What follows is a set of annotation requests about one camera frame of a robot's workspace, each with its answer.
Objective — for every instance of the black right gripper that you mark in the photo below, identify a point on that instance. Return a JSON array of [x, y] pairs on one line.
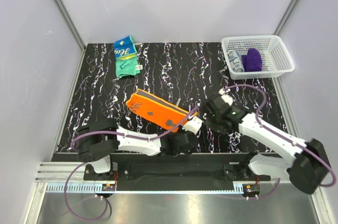
[[217, 128]]

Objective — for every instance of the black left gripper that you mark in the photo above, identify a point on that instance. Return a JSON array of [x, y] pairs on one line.
[[180, 131]]

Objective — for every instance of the orange and grey towel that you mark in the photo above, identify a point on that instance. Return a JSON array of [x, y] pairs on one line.
[[157, 110]]

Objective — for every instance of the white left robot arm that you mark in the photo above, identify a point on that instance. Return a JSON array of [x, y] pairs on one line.
[[95, 143]]

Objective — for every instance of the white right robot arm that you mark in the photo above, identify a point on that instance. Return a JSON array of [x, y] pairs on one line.
[[304, 163]]

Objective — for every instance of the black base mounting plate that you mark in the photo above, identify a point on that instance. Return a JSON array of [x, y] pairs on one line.
[[129, 167]]

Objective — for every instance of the white blue rolled towel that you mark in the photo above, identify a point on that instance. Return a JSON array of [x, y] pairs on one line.
[[235, 61]]

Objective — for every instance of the purple rolled towel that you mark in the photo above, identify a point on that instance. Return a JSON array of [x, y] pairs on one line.
[[252, 61]]

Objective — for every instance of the white plastic basket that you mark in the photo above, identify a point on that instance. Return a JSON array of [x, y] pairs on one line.
[[276, 59]]

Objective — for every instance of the teal and blue towel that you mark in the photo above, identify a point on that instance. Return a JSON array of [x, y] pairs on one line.
[[126, 56]]

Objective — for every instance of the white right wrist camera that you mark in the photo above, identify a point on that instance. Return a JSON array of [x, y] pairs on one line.
[[226, 98]]

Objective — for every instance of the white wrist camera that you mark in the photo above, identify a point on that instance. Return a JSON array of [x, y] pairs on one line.
[[226, 98], [193, 125]]

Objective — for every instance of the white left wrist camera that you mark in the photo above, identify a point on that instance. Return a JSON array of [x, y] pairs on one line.
[[193, 125]]

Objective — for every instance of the aluminium frame rail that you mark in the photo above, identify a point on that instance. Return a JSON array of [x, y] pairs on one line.
[[55, 171]]

